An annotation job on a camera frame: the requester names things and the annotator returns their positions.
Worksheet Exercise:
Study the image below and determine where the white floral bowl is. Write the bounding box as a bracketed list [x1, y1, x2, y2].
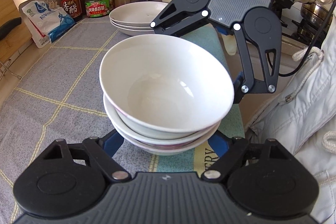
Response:
[99, 34, 234, 134]
[116, 122, 221, 156]
[103, 94, 220, 146]

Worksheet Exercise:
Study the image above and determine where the white floral bowl front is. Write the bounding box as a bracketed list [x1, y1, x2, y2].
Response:
[116, 122, 221, 156]

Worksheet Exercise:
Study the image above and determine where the white plate back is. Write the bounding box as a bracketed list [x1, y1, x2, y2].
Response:
[109, 1, 167, 27]

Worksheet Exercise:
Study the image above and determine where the white plate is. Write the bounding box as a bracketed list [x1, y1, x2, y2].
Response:
[110, 19, 153, 31]
[109, 1, 167, 27]

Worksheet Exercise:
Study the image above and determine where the santoku kitchen knife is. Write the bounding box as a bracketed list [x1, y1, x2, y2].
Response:
[0, 17, 22, 40]

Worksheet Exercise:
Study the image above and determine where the white jacket torso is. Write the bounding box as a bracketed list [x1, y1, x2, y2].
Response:
[247, 23, 335, 223]

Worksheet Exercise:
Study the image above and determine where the grey teal table towel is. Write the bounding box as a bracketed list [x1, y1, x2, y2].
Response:
[0, 16, 246, 224]

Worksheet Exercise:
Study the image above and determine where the white blue salt bag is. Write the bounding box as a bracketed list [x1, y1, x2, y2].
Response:
[19, 0, 76, 48]

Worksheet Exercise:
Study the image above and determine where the bamboo cutting board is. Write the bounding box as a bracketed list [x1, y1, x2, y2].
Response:
[1, 0, 31, 63]

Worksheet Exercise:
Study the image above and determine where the green lid sauce jar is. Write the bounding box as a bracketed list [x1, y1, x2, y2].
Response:
[84, 0, 114, 18]

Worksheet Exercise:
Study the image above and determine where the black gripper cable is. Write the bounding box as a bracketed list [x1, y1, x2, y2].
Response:
[278, 0, 336, 77]

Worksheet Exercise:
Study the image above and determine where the wire cutting board rack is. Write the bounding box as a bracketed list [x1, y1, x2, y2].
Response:
[0, 59, 22, 80]

